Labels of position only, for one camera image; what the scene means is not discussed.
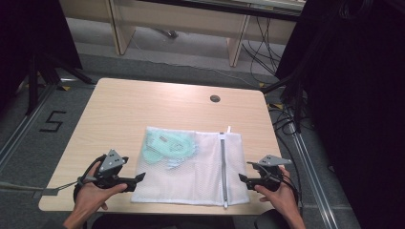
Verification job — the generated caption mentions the black floor cables by rail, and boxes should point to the black floor cables by rail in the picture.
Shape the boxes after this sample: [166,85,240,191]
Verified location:
[266,100,307,195]

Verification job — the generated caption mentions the person's left hand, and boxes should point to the person's left hand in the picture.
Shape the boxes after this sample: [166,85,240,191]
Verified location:
[73,161,129,221]

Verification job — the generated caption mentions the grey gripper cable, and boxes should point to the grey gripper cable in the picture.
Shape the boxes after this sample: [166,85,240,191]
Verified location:
[0,179,84,193]

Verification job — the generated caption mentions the black object under desk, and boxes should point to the black object under desk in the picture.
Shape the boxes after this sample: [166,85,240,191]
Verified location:
[154,28,180,40]

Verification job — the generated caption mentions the bundle of black floor cables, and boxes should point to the bundle of black floor cables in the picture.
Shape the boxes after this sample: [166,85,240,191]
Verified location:
[241,15,283,85]

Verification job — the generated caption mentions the metal floor rail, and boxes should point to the metal floor rail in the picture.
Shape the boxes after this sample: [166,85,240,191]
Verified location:
[0,75,70,173]
[288,122,340,229]

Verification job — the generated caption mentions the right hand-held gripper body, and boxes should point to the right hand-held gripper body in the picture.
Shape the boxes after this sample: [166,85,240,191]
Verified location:
[245,154,292,193]

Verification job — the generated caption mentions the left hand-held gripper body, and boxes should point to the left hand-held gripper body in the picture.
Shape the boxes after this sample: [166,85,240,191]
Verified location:
[83,149,138,194]

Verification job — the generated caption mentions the person's right hand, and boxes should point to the person's right hand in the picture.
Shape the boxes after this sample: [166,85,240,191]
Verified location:
[253,166,301,221]

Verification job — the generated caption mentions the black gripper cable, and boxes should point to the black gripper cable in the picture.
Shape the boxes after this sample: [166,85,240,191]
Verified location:
[276,171,303,206]

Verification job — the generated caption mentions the white floor cable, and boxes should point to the white floor cable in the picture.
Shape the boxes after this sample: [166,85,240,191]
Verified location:
[129,37,260,90]

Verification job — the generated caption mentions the black curtain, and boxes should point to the black curtain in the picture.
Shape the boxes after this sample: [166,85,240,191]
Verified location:
[275,0,405,229]
[0,0,83,111]

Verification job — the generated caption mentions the white mesh laundry bag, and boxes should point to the white mesh laundry bag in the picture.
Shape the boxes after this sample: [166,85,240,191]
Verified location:
[130,125,251,210]

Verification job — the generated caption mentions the mint green garment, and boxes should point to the mint green garment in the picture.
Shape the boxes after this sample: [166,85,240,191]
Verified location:
[140,129,199,170]

